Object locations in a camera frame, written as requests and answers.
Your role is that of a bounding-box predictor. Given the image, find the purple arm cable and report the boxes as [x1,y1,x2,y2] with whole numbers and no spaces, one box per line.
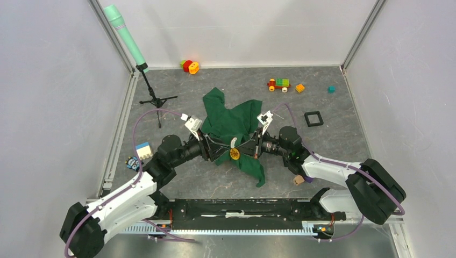
[64,109,196,258]
[272,103,406,243]

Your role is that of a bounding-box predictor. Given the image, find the yellow sunflower brooch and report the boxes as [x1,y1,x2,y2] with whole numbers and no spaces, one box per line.
[229,148,240,160]

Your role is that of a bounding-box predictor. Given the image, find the blue cartoon badge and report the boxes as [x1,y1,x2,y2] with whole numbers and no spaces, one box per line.
[125,156,140,172]

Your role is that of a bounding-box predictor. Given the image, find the green fabric garment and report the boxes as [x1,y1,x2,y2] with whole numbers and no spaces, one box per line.
[202,88,266,188]

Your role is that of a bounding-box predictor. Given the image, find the black square frame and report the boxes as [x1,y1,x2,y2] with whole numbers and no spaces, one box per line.
[304,111,324,127]

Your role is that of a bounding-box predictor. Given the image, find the tan wooden block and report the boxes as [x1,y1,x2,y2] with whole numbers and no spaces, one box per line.
[293,175,306,185]

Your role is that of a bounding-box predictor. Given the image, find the orange toy brick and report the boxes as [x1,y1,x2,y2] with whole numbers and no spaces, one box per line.
[295,84,305,94]

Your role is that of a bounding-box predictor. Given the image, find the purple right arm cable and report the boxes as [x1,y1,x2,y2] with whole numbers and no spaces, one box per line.
[272,103,406,243]

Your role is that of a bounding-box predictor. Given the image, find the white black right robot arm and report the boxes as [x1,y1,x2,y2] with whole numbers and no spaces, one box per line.
[231,126,407,225]

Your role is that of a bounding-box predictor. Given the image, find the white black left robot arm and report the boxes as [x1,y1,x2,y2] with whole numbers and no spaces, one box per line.
[59,131,237,257]

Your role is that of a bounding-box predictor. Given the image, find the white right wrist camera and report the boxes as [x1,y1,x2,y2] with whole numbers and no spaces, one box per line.
[257,110,273,135]

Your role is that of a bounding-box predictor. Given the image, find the teal small cube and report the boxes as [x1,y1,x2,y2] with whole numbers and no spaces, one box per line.
[327,85,336,94]

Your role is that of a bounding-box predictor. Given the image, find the mint green microphone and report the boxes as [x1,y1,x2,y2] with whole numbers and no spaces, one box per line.
[103,4,148,72]

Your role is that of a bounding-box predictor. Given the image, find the blue white toy brick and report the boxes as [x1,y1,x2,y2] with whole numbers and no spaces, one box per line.
[136,142,153,160]

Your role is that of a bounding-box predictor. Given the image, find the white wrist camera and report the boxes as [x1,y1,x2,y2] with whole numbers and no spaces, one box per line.
[181,113,203,141]
[257,110,273,135]

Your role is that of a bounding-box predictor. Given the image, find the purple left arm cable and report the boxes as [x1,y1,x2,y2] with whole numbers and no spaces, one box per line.
[64,109,196,258]

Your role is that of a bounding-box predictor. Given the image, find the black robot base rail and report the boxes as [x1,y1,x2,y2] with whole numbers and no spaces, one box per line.
[150,188,346,230]

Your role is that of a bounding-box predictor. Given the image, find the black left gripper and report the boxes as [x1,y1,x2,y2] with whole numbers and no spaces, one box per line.
[170,128,231,168]

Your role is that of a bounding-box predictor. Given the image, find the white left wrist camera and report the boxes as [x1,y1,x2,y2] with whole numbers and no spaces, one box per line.
[181,113,203,141]

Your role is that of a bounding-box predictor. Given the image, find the red orange green toy blocks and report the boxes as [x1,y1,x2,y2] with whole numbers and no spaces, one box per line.
[180,60,200,75]

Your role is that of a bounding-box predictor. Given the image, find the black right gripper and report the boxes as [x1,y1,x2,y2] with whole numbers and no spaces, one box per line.
[234,127,290,160]

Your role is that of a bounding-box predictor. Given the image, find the black tripod microphone stand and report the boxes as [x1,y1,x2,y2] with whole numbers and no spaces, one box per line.
[136,62,178,128]

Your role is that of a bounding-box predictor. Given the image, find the colourful toy brick car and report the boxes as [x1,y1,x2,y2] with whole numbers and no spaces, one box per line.
[267,78,291,93]

